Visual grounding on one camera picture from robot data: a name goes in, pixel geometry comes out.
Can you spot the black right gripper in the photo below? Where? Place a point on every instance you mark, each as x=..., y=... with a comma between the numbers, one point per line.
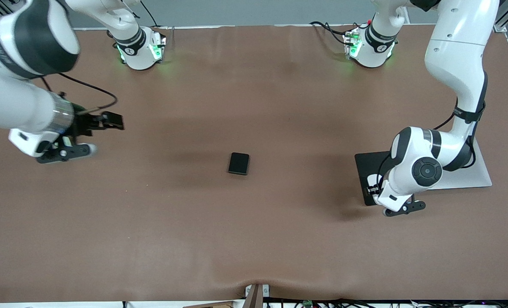
x=84, y=123

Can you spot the black phone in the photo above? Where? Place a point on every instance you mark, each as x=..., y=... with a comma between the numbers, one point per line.
x=239, y=163

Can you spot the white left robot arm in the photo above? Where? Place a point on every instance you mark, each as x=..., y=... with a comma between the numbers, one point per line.
x=459, y=51

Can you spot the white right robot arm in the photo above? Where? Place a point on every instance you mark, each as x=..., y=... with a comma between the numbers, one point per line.
x=18, y=34

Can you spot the black mouse pad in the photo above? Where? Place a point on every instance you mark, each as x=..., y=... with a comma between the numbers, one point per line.
x=363, y=164

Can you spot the silver laptop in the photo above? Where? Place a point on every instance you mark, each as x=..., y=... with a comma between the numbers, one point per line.
x=480, y=175

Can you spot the brown table cover mat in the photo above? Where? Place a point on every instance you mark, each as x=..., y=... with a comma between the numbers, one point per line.
x=254, y=235

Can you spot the metal table edge bracket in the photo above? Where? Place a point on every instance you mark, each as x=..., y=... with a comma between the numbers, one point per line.
x=256, y=297

